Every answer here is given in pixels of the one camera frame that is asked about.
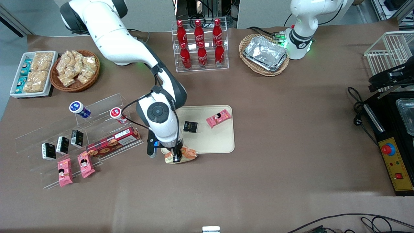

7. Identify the round wicker basket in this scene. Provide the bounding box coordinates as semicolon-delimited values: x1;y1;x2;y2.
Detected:
50;50;101;93

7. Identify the beige cracker pack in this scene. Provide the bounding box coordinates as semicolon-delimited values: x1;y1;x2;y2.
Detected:
31;52;55;71
27;70;51;85
23;83;48;94

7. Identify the black food warmer appliance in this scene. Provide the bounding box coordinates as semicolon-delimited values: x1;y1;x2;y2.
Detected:
362;92;414;197

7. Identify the white wire rack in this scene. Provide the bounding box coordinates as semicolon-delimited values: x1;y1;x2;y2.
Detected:
364;31;414;97

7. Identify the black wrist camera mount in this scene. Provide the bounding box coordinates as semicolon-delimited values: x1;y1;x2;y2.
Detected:
147;129;159;158

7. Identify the oval wicker basket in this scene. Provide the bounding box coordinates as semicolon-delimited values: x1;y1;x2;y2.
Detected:
239;33;290;77

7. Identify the beige plastic tray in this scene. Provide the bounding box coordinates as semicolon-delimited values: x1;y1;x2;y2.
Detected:
161;105;235;154

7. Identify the foil container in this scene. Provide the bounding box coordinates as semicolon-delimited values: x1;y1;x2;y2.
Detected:
243;35;289;72

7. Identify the silver metal handle bar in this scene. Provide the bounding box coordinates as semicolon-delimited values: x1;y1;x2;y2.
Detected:
364;103;386;133

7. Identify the clear acrylic tiered stand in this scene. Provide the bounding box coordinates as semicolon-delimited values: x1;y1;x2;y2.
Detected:
15;93;145;190

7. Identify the clear acrylic bottle rack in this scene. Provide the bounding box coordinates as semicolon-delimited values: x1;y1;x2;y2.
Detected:
171;21;229;73

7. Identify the blue lid yogurt bottle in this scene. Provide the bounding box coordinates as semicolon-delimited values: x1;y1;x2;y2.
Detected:
69;101;92;119

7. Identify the black arm base cable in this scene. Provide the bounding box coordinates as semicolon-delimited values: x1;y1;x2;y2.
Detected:
247;26;289;41

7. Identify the clear bag of crackers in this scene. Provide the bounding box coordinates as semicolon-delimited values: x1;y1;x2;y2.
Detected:
58;70;77;88
76;66;96;84
70;50;85;70
56;52;73;70
83;56;97;70

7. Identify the red lid yogurt bottle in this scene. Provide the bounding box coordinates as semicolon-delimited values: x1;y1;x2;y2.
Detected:
109;107;129;125

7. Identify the small electronic board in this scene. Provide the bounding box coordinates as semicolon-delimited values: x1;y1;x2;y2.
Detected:
302;226;339;233

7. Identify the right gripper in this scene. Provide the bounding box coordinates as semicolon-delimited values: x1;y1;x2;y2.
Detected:
156;128;184;163

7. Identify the black equipment rack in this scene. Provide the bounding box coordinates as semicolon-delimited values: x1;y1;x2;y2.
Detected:
175;0;240;20

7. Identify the black camera cable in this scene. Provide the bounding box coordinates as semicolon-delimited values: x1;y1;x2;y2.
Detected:
122;66;164;130

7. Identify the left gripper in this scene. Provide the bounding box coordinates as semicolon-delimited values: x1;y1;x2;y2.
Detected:
369;63;414;93

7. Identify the blue snack packet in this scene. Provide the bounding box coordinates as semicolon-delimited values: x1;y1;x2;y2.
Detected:
20;58;33;75
15;76;28;94

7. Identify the pink snack packet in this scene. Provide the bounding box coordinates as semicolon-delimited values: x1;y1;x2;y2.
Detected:
206;109;232;129
57;158;74;188
77;151;96;179

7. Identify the aluminium frame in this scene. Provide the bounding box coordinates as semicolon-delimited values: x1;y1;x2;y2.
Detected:
370;0;414;22

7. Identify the steel food pan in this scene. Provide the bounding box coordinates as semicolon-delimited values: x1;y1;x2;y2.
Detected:
395;98;414;137

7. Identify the red cookie box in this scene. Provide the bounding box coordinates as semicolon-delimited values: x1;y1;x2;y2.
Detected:
86;126;142;158

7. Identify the sandwich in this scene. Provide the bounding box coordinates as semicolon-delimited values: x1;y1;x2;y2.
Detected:
164;146;198;165

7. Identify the small black carton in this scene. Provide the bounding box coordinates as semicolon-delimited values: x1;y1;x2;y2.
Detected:
56;136;70;155
183;120;199;134
71;129;84;148
41;142;56;161

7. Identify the red and blue knob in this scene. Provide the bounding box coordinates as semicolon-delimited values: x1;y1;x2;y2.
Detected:
381;142;397;157

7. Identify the black power cable with plug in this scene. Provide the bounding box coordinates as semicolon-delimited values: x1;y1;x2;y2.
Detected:
347;86;381;147

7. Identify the white rectangular bin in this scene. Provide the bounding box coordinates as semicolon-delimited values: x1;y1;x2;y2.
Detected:
9;51;59;99

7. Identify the red cola bottle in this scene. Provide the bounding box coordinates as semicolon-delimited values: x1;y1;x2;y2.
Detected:
197;41;208;68
212;18;223;43
194;19;204;45
176;20;187;46
180;42;192;70
214;40;225;67

